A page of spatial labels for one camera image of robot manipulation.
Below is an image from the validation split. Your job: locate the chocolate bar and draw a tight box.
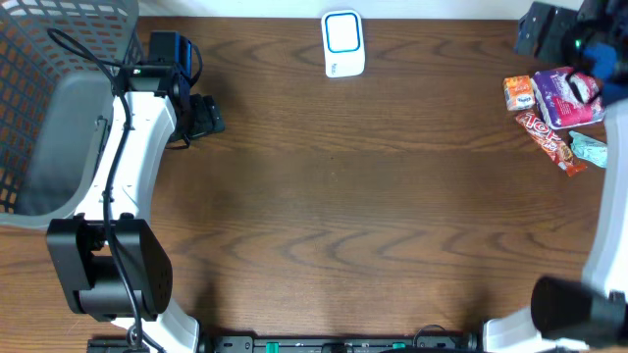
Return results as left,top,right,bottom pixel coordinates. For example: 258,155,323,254
515,110,587,177

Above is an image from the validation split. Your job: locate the teal flushable wipes pack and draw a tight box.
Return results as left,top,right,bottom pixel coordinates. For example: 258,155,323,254
569,130,607,169

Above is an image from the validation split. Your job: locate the white barcode scanner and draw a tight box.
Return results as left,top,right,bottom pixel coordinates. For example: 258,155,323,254
321,10,366,78

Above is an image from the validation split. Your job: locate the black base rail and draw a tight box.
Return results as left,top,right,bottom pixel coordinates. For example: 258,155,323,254
87,333,485,353

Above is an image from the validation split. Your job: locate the orange Kleenex tissue pack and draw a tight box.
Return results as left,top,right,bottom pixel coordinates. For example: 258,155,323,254
503,76,535,111

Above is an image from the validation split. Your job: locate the purple sanitary pad pack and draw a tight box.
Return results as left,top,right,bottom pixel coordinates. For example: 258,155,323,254
532,67,605,129

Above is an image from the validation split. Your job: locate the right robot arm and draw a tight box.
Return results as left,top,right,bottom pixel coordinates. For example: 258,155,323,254
462,0,627,352

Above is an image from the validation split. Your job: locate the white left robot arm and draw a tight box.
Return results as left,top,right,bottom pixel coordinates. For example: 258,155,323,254
46,64,213,352

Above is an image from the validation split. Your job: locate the grey plastic shopping basket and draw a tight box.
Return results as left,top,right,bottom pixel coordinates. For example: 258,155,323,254
1,0,143,228

